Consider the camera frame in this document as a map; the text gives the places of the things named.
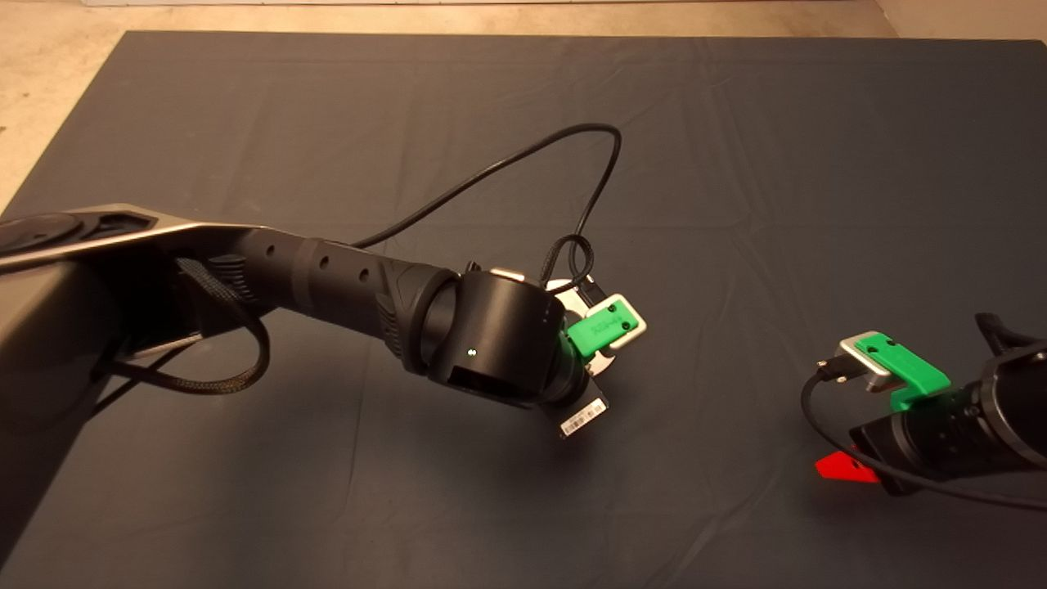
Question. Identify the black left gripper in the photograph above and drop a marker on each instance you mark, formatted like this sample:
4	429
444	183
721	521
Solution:
581	405

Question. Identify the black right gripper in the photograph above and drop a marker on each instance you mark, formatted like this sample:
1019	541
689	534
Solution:
924	442

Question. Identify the round metal carrier plate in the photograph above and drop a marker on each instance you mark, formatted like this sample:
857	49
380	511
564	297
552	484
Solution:
572	296

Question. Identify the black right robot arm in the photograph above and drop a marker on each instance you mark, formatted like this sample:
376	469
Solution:
1018	409

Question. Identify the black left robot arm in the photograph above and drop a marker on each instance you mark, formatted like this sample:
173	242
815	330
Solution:
327	278

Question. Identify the dark grey table cloth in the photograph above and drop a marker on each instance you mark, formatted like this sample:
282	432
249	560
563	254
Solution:
736	164

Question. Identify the green left camera mount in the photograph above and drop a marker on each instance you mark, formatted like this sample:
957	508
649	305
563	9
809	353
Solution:
597	331

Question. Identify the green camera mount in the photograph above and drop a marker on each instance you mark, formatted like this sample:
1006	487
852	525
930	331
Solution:
597	331
912	368

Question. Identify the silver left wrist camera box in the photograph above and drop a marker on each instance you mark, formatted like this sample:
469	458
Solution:
640	327

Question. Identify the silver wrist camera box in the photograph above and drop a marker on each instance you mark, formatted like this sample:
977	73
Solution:
863	360
640	327

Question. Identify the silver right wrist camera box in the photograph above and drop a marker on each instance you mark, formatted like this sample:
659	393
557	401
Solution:
863	360

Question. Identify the green right camera mount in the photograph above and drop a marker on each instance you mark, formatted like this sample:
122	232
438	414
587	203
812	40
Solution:
912	368

